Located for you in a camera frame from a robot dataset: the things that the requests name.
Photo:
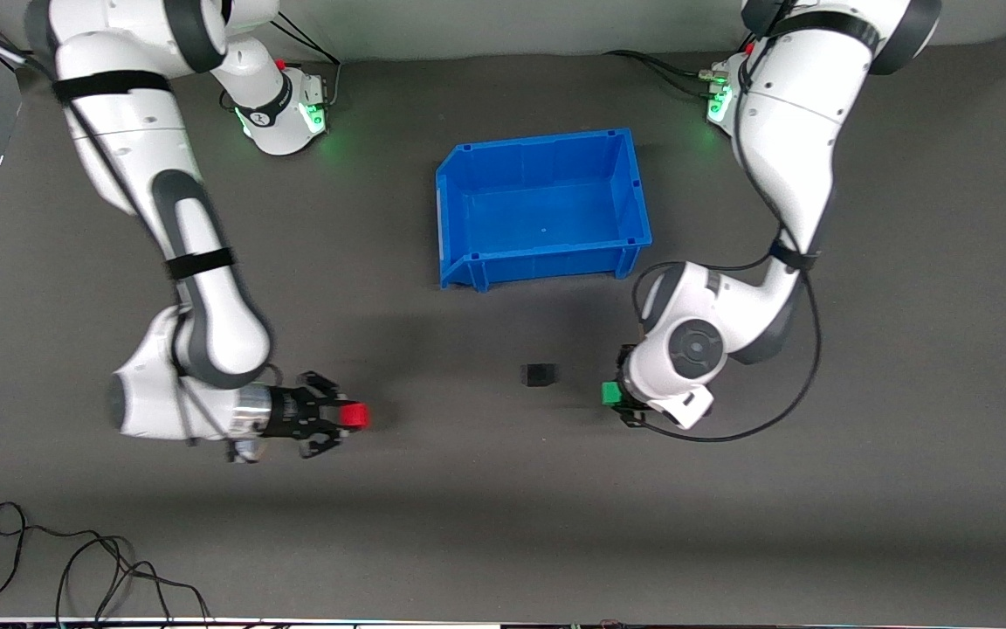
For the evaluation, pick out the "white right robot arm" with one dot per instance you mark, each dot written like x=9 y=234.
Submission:
x=206 y=323

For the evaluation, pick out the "dark grey table mat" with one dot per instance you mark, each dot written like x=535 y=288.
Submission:
x=503 y=524

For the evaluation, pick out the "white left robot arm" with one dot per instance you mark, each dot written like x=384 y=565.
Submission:
x=782 y=140

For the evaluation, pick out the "small black cube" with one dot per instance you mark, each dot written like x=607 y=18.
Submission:
x=538 y=376

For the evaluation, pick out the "blue plastic storage bin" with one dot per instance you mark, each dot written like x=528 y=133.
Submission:
x=547 y=205

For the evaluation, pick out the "small green cube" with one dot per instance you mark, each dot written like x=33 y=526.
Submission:
x=610 y=394

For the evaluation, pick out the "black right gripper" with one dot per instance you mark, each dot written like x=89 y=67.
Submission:
x=285 y=413

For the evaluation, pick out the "small red cube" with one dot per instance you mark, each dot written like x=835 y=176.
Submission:
x=357 y=417

